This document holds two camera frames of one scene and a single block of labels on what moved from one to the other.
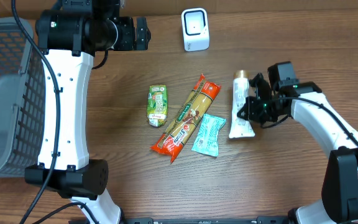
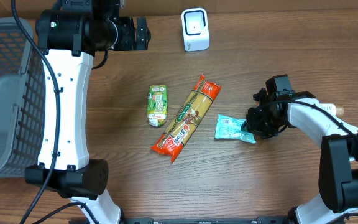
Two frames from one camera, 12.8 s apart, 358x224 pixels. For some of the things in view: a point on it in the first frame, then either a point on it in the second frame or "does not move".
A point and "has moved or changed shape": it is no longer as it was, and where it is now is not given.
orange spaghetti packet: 186,117 does not move
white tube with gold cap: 242,89 has moved or changed shape
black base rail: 259,220 does not move
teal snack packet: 207,140 → 230,129
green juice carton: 157,105 does not move
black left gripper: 140,34 does not move
